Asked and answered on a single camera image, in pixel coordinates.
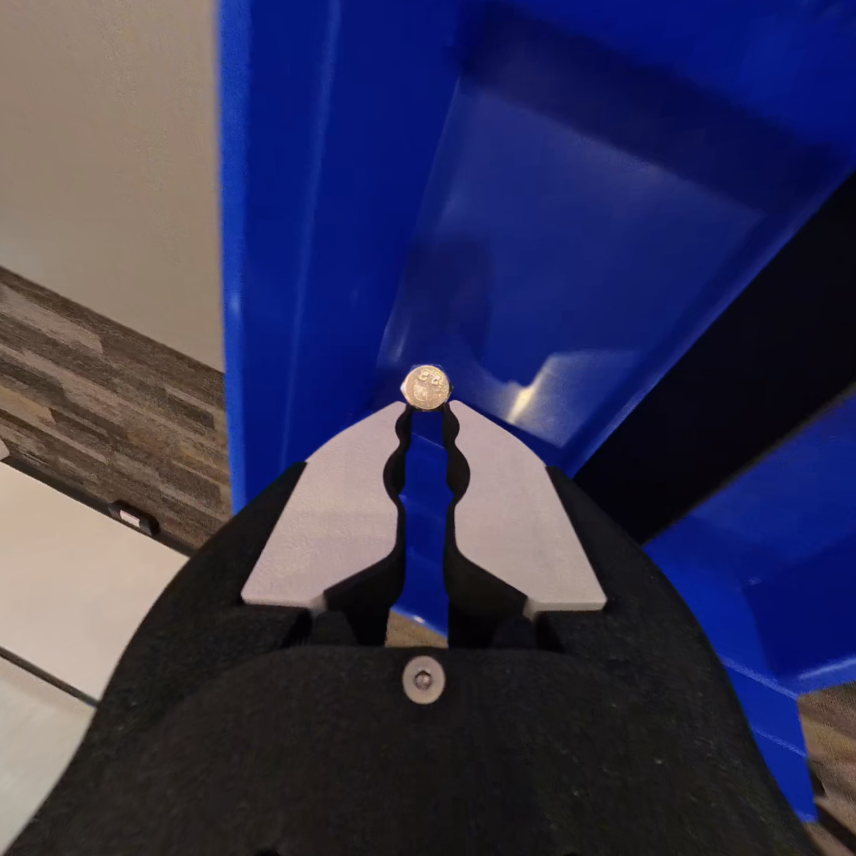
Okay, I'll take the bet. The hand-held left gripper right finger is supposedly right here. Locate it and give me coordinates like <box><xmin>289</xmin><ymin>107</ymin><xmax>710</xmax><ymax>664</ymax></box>
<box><xmin>443</xmin><ymin>399</ymin><xmax>609</xmax><ymax>620</ymax></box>

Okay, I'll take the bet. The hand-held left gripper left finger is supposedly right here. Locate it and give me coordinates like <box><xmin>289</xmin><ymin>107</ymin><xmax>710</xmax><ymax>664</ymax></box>
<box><xmin>240</xmin><ymin>402</ymin><xmax>407</xmax><ymax>619</ymax></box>

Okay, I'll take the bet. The silver hex bolt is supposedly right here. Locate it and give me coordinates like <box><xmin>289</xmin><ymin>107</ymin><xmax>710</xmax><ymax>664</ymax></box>
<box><xmin>406</xmin><ymin>364</ymin><xmax>453</xmax><ymax>412</ymax></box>

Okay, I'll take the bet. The blue plastic bin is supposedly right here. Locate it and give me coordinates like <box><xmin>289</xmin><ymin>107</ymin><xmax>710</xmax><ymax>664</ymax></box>
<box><xmin>214</xmin><ymin>0</ymin><xmax>856</xmax><ymax>823</ymax></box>

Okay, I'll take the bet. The black floor box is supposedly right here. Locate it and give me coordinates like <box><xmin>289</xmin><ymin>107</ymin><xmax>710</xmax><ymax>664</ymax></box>
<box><xmin>107</xmin><ymin>499</ymin><xmax>163</xmax><ymax>539</ymax></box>

